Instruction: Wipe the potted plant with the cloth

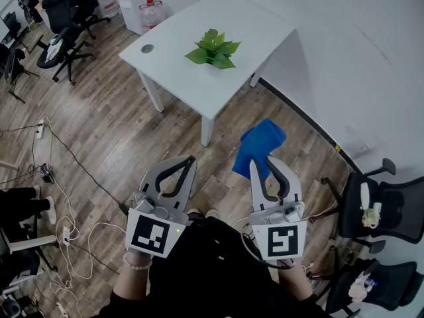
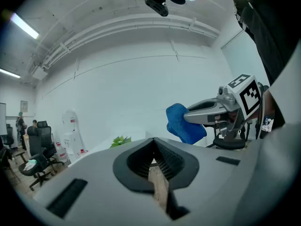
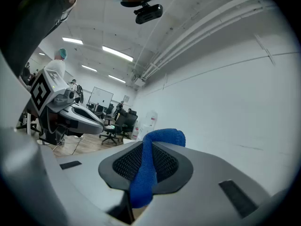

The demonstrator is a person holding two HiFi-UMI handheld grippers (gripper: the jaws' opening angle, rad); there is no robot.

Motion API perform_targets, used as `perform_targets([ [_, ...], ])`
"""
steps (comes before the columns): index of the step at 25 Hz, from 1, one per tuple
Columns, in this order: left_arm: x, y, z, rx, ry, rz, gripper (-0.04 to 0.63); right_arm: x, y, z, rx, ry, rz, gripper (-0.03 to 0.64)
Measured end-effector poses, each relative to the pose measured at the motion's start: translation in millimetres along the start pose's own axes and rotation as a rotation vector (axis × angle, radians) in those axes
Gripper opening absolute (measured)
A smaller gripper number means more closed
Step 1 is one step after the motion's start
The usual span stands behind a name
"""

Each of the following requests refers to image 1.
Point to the blue cloth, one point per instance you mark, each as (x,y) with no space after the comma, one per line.
(258,144)

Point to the person's shoe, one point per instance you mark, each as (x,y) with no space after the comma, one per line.
(194,213)
(212,213)

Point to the person's right shoe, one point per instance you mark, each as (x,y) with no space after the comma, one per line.
(212,213)

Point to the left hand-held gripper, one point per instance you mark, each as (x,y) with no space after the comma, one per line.
(150,234)

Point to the large clear water jug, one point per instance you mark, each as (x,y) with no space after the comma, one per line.
(151,15)
(107,3)

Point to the white paper sheets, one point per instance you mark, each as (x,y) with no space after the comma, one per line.
(53,50)

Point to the person's left forearm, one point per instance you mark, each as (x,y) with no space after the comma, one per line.
(130,283)

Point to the person's black clothing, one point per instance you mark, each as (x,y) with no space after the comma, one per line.
(212,270)

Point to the white wall socket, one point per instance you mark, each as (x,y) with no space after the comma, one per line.
(357,139)

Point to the white power strip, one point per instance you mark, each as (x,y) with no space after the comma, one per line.
(66,235)
(40,129)

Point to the white table leg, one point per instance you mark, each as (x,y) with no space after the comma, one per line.
(152,91)
(258,75)
(207,131)

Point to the person's left shoe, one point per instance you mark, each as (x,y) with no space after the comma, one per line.
(194,213)

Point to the green potted plant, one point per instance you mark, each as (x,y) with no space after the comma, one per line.
(213,50)

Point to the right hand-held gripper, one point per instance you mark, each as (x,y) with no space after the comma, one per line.
(281,240)

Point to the black power adapter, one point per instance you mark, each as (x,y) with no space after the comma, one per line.
(47,174)

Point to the white water dispenser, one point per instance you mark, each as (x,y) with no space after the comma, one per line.
(134,2)

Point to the person's right forearm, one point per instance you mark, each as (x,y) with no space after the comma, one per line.
(295,282)

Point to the grey wristband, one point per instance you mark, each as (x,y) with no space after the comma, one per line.
(136,251)

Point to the black office chair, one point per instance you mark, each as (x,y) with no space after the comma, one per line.
(391,287)
(59,15)
(15,68)
(394,207)
(83,2)

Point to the white desk frame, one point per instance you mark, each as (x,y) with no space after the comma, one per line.
(30,243)

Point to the pale plush toy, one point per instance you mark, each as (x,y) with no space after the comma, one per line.
(359,290)

